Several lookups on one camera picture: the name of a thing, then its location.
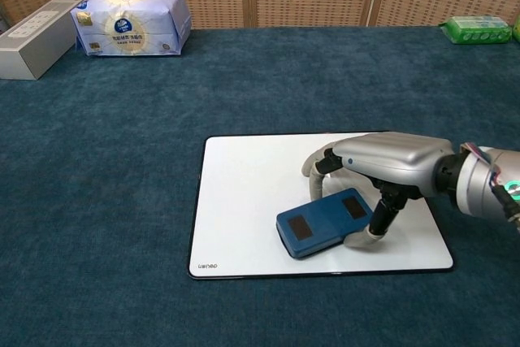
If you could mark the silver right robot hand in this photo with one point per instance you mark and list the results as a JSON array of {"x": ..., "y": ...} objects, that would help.
[{"x": 398, "y": 156}]

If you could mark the blue whiteboard eraser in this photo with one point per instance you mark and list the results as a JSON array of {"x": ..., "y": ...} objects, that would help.
[{"x": 321, "y": 221}]

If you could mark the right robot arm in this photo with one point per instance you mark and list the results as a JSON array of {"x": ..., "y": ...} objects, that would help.
[{"x": 475, "y": 180}]

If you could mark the white whiteboard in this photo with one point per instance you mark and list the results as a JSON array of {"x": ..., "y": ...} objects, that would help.
[{"x": 235, "y": 200}]

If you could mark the green wet wipes pack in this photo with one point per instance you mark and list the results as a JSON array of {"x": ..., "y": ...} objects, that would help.
[{"x": 477, "y": 30}]

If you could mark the green open tissue pack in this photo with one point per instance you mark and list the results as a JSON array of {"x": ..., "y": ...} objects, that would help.
[{"x": 517, "y": 30}]

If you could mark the dark blue table cloth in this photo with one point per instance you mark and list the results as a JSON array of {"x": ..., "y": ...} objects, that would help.
[{"x": 122, "y": 160}]

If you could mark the white and blue tissue pack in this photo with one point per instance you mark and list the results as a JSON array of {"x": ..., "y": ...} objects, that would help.
[{"x": 130, "y": 26}]

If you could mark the long grey power strip box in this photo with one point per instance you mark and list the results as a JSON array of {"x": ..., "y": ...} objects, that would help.
[{"x": 32, "y": 46}]

